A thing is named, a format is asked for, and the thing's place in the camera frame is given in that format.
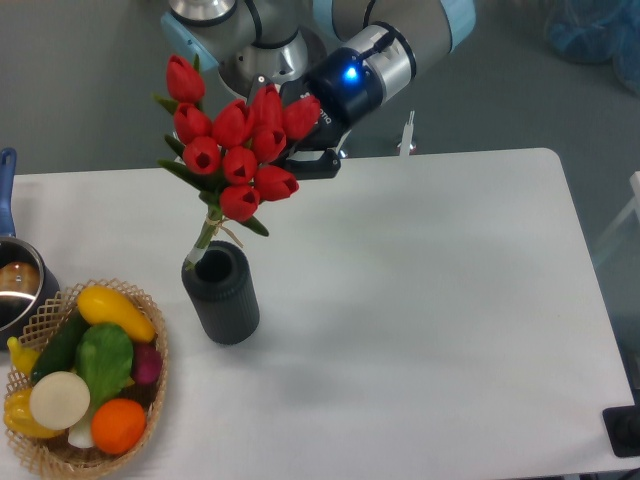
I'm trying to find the white round onion slice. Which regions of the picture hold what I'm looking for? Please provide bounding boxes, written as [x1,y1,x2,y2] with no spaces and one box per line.
[29,371,90,430]

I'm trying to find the dark green cucumber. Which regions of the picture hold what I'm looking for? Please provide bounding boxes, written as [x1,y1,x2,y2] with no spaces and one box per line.
[30,310,89,384]

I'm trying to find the blue plastic bags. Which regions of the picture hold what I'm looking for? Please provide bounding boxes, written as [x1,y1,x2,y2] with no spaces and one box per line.
[544,1,639,95]

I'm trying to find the dark grey ribbed vase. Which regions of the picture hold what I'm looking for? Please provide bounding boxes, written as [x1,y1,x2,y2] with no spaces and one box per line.
[181,241,260,345]

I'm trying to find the blue handled steel pot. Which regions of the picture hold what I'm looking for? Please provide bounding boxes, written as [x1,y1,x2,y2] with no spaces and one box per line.
[1,147,59,352]

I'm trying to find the red tulip bouquet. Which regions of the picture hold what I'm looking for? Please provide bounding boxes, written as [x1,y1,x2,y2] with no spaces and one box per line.
[154,55,321,269]

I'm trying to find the orange fruit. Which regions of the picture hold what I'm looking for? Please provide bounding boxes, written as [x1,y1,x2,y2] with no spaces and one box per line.
[91,398,146,455]

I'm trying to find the woven wicker basket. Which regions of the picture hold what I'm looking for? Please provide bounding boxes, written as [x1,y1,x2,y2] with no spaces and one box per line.
[5,279,169,479]

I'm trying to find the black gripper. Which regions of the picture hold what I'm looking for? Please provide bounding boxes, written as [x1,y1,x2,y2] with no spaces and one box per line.
[247,47,383,180]

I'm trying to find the yellow squash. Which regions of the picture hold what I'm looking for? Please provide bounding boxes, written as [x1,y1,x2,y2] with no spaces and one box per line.
[77,285,156,343]

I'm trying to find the green lettuce leaf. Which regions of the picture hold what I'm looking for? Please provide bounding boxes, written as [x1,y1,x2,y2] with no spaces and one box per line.
[75,323,133,414]

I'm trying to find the yellow bell pepper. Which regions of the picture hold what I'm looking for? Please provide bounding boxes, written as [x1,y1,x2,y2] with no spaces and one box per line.
[4,388,65,439]

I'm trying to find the small yellow banana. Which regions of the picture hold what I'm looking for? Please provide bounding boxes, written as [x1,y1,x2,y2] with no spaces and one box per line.
[7,337,40,377]

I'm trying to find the white frame at right edge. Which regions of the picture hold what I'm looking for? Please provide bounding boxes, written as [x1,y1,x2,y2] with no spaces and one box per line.
[591,171,639,268]

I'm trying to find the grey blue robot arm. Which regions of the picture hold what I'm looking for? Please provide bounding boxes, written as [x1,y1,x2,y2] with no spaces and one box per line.
[161,1,476,180]

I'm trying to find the white leek stalk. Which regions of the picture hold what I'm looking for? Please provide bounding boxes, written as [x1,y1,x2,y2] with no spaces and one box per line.
[67,414,95,449]

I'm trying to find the black device at table edge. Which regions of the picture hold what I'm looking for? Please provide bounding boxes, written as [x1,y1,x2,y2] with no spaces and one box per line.
[602,405,639,458]

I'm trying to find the purple red onion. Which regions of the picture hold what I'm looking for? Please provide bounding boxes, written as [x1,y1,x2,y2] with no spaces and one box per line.
[131,343,163,385]

